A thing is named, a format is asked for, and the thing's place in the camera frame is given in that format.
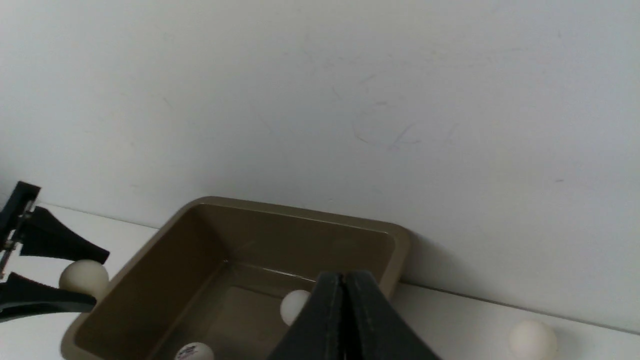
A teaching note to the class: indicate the tan plastic bin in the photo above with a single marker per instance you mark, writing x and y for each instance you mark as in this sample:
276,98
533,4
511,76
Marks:
216,273

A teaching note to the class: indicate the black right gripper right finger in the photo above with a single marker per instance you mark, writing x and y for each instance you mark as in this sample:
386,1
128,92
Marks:
372,329

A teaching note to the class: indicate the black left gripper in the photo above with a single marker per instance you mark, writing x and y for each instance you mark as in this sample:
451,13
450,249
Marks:
43,235

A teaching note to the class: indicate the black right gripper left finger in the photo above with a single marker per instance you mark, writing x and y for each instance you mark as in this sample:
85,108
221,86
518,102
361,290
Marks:
316,333

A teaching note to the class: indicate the white printed ping-pong ball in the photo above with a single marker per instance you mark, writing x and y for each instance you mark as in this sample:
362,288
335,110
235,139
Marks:
195,351

